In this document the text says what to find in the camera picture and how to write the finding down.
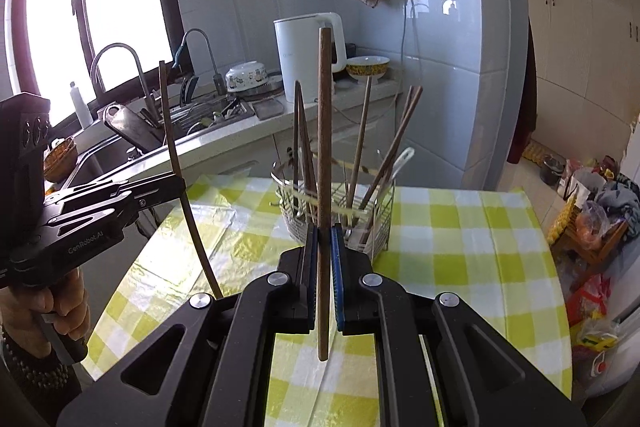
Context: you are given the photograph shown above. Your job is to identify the grey crumpled cloth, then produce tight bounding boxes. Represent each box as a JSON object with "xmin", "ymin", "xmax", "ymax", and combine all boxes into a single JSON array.
[{"xmin": 595, "ymin": 179, "xmax": 640, "ymax": 233}]

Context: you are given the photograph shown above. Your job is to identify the white plastic spoon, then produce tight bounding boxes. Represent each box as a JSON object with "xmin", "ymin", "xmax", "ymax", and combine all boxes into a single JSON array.
[{"xmin": 380, "ymin": 147, "xmax": 416, "ymax": 188}]

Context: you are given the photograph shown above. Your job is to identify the white electric kettle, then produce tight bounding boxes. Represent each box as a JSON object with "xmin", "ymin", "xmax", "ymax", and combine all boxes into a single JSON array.
[{"xmin": 273, "ymin": 12, "xmax": 347, "ymax": 104}]

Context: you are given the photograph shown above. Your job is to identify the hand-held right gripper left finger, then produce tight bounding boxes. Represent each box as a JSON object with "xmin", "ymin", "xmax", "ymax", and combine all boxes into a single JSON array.
[{"xmin": 56, "ymin": 227, "xmax": 321, "ymax": 427}]

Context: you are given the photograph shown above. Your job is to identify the white floral bowl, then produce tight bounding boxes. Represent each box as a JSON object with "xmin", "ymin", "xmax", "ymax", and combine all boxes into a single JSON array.
[{"xmin": 225, "ymin": 62, "xmax": 271, "ymax": 94}]

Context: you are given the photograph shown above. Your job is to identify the dark bead bracelet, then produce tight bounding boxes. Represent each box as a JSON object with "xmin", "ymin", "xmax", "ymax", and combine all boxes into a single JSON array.
[{"xmin": 0, "ymin": 324, "xmax": 71, "ymax": 390}]

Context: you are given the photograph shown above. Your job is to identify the wooden stool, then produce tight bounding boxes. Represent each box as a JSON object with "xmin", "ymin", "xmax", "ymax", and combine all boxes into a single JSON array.
[{"xmin": 560, "ymin": 219, "xmax": 628, "ymax": 278}]

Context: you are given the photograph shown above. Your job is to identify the person's left hand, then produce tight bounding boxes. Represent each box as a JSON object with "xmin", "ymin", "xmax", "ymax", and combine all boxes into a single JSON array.
[{"xmin": 0, "ymin": 268, "xmax": 92, "ymax": 350}]

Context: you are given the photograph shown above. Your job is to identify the grey dish sponge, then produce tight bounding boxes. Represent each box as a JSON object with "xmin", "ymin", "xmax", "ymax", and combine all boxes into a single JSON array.
[{"xmin": 251, "ymin": 99, "xmax": 285, "ymax": 118}]

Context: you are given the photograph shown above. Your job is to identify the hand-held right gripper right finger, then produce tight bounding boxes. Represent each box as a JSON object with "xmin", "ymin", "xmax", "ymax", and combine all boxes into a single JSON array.
[{"xmin": 327, "ymin": 226, "xmax": 586, "ymax": 427}]

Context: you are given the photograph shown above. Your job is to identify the white wall cabinets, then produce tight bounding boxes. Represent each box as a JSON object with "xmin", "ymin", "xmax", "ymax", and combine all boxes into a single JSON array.
[{"xmin": 515, "ymin": 0, "xmax": 640, "ymax": 168}]

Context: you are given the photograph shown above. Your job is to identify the tall chrome sink faucet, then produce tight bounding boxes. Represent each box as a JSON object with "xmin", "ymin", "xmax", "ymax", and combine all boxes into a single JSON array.
[{"xmin": 90, "ymin": 45, "xmax": 161, "ymax": 128}]

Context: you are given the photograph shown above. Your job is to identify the steel kitchen sink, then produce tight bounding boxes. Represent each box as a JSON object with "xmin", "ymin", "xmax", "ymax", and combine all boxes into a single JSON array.
[{"xmin": 65, "ymin": 97, "xmax": 256, "ymax": 188}]

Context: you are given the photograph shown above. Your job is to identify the white shopping bag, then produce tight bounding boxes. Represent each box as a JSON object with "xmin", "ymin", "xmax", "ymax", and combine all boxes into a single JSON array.
[{"xmin": 562, "ymin": 164, "xmax": 598, "ymax": 200}]

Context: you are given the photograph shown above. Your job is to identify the dark framed window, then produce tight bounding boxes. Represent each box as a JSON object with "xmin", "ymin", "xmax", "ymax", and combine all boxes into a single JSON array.
[{"xmin": 0, "ymin": 0, "xmax": 186, "ymax": 132}]

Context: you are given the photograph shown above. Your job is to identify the yellow patterned bowl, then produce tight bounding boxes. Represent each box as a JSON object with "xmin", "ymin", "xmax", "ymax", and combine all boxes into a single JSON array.
[{"xmin": 346, "ymin": 56, "xmax": 391, "ymax": 82}]

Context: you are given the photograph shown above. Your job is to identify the yellow plastic bag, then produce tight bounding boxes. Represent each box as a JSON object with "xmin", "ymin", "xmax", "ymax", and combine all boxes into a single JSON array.
[{"xmin": 570, "ymin": 317, "xmax": 623, "ymax": 363}]

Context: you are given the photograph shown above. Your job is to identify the red plastic bag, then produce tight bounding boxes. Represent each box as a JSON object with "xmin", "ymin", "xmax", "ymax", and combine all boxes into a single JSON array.
[{"xmin": 567, "ymin": 274, "xmax": 611, "ymax": 325}]

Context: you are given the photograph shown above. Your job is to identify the yellow egg tray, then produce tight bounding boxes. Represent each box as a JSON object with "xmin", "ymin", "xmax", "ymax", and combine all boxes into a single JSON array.
[{"xmin": 547, "ymin": 197, "xmax": 576, "ymax": 245}]

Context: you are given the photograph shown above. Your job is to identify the black pot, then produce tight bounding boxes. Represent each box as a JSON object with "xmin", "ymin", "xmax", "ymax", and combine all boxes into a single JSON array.
[{"xmin": 540, "ymin": 155, "xmax": 567, "ymax": 186}]

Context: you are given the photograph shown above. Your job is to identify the person's left forearm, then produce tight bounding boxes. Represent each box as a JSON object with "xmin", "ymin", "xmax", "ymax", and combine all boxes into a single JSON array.
[{"xmin": 0, "ymin": 357, "xmax": 81, "ymax": 427}]

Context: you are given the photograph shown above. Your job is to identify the yellow checkered tablecloth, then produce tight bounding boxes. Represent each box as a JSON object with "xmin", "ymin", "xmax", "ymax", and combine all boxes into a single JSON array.
[{"xmin": 90, "ymin": 174, "xmax": 573, "ymax": 427}]

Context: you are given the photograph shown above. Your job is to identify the metal wire utensil rack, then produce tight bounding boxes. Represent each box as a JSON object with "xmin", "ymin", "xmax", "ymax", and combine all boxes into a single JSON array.
[{"xmin": 271, "ymin": 147, "xmax": 397, "ymax": 255}]

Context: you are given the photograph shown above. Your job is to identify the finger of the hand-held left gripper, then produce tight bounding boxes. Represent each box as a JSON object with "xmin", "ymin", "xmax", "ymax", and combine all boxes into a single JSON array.
[{"xmin": 45, "ymin": 172, "xmax": 187, "ymax": 229}]

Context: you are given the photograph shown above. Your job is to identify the slim chrome water faucet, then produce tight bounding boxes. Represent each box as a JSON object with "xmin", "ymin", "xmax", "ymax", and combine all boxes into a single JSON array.
[{"xmin": 172, "ymin": 28, "xmax": 227, "ymax": 95}]

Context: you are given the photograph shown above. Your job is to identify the white kitchen counter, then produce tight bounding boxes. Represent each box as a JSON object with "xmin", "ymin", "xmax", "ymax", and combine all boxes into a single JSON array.
[{"xmin": 65, "ymin": 79, "xmax": 406, "ymax": 238}]

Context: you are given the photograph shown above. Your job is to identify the white plastic bottle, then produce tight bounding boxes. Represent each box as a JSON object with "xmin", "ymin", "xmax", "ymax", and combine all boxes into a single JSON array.
[{"xmin": 69, "ymin": 82, "xmax": 94, "ymax": 130}]

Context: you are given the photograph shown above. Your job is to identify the wicker basket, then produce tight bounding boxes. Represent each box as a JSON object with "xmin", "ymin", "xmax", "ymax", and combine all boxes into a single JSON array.
[{"xmin": 42, "ymin": 138, "xmax": 79, "ymax": 182}]

